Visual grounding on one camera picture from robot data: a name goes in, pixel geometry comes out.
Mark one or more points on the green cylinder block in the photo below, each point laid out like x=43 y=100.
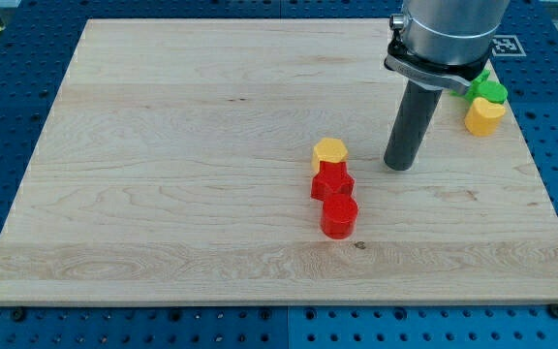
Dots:
x=493 y=91

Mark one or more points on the green star block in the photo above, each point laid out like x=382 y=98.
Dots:
x=472 y=92

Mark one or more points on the wooden board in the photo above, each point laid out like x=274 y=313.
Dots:
x=174 y=168

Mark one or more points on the red star block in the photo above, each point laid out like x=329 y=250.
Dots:
x=332 y=178

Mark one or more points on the yellow hexagon block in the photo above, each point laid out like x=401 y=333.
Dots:
x=328 y=150

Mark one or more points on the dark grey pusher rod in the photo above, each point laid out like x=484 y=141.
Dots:
x=413 y=117

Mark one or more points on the red cylinder block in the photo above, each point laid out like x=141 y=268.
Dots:
x=339 y=215

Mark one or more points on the fiducial marker tag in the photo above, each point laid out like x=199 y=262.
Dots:
x=507 y=46

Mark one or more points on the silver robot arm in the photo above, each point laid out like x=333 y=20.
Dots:
x=443 y=44

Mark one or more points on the yellow heart block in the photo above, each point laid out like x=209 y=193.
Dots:
x=483 y=117

